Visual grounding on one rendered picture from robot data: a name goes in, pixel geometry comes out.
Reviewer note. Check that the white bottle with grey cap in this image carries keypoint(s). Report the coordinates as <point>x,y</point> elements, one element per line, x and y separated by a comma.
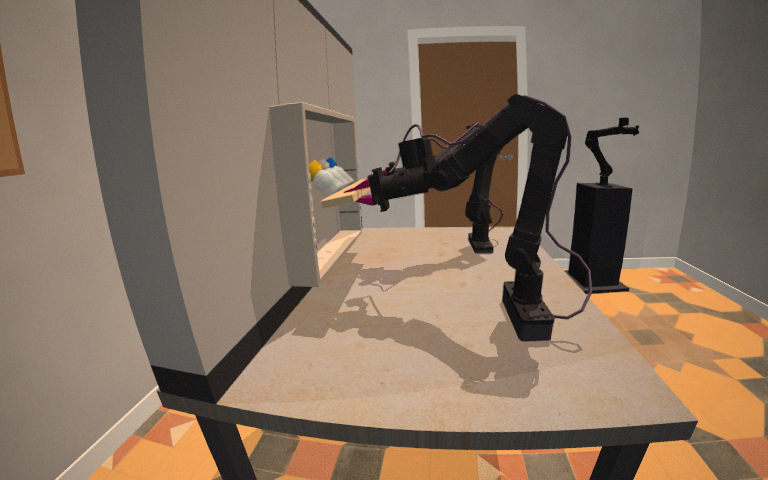
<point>326,166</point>

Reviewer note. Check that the white bottle with blue cap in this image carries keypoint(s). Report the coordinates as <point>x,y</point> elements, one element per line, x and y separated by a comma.
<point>333,164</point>

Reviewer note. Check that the light wooden plank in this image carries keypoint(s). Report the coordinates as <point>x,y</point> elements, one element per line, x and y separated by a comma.
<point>331,201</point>

